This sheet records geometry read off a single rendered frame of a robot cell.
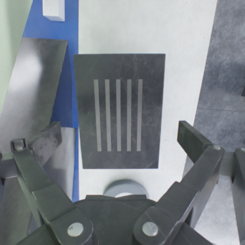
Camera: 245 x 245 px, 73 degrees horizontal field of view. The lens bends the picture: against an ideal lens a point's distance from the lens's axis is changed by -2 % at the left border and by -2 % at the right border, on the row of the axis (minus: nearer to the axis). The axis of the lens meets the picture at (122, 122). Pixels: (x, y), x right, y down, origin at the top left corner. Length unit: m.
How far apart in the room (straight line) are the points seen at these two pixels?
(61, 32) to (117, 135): 0.50
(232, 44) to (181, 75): 1.48
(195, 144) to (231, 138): 1.84
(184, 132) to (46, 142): 0.14
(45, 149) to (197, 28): 0.32
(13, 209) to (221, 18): 1.79
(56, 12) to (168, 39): 0.39
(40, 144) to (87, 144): 0.13
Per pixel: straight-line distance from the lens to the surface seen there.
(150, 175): 0.42
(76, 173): 1.19
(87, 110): 0.26
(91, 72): 0.26
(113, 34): 0.34
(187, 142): 0.19
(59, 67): 0.57
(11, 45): 0.49
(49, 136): 0.19
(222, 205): 2.46
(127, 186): 0.41
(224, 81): 1.81
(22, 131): 0.52
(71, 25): 0.68
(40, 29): 0.72
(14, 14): 0.52
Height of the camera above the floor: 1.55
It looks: 72 degrees down
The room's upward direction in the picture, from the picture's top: 179 degrees clockwise
